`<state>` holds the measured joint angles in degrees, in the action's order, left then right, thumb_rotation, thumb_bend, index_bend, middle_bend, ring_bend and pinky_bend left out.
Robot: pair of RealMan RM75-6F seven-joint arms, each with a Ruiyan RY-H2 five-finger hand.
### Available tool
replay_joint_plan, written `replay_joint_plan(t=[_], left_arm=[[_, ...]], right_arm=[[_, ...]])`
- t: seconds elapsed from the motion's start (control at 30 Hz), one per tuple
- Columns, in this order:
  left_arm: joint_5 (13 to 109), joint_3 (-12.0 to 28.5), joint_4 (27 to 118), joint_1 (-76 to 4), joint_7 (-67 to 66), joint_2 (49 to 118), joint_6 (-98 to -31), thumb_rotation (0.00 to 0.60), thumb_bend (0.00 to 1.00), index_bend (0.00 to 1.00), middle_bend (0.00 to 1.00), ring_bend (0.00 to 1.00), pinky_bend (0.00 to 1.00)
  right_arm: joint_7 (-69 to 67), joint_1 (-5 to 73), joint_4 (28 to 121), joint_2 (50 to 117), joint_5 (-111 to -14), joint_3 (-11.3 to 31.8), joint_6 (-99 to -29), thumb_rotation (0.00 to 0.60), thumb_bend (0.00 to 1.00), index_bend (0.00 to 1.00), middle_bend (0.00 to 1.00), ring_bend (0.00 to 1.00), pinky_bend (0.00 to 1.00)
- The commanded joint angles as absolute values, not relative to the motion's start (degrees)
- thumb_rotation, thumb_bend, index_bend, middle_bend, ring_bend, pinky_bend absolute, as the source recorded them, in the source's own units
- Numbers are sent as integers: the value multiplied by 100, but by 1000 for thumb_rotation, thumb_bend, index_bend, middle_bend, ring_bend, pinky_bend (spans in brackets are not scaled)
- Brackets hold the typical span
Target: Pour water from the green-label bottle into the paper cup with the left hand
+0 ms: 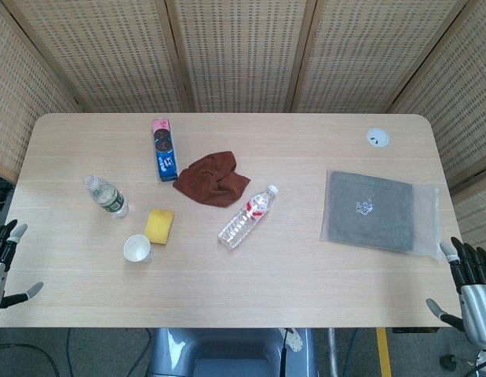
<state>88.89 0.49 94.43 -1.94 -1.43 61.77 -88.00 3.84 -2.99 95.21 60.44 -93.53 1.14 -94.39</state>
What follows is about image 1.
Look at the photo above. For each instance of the small white paper cup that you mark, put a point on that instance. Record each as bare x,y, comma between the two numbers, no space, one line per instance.
136,249

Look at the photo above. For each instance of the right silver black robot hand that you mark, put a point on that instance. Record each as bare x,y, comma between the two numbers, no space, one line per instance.
478,310

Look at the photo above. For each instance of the metal table leg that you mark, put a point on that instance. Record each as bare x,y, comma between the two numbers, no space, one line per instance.
332,349

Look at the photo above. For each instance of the thin black rod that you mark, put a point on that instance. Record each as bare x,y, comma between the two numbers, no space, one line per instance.
284,357

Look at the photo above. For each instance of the grey cloth in plastic bag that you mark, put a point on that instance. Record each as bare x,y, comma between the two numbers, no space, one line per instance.
368,212

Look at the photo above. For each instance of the white perforated plate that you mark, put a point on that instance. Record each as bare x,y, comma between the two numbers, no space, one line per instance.
295,342

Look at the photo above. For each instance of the yellow sponge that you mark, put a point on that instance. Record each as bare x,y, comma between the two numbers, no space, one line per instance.
160,225

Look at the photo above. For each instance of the green label plastic bottle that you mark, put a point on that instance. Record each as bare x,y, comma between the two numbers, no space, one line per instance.
109,198

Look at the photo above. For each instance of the brown cloth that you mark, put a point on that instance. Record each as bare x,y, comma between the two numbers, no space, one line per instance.
211,180

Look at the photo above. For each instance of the blue pink cookie box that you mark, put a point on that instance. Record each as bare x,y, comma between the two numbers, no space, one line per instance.
164,151

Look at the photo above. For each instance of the capped red label water bottle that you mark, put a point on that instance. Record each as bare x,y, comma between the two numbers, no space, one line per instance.
246,218

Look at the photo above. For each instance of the black caster wheel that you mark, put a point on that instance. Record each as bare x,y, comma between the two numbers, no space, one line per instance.
448,360

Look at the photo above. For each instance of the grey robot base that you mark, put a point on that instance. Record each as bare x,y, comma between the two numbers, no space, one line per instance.
227,349

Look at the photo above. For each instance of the woven bamboo screen panel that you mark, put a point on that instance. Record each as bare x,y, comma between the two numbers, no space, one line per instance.
242,55
454,98
109,55
376,55
19,98

